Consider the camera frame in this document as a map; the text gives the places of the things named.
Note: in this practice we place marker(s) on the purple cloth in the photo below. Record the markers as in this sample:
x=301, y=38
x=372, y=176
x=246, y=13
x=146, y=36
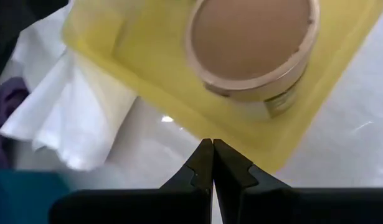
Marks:
x=4, y=102

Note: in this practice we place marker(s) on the white cloth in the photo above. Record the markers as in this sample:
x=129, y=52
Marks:
x=69, y=109

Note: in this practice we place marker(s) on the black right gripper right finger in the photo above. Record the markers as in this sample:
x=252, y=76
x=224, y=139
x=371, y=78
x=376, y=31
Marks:
x=272, y=205

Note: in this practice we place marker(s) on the beige lid spice jar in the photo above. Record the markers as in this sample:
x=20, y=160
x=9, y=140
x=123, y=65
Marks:
x=253, y=40

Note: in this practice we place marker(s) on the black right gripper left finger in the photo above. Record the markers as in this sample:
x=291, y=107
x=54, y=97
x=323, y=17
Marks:
x=166, y=207

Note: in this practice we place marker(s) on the teal plastic tray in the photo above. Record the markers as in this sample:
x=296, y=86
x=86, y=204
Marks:
x=20, y=199

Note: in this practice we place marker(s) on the yellow plastic tray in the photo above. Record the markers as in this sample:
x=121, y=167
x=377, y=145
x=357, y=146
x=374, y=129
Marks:
x=147, y=62

